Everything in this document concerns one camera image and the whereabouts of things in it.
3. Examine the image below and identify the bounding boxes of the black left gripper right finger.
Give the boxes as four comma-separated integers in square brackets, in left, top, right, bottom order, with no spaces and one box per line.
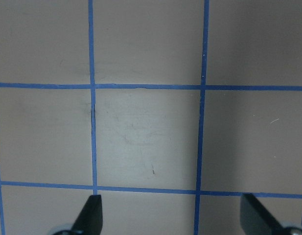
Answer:
[240,193,283,235]

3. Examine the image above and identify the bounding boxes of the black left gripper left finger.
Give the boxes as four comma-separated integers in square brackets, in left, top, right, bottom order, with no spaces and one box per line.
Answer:
[71,195,103,235]

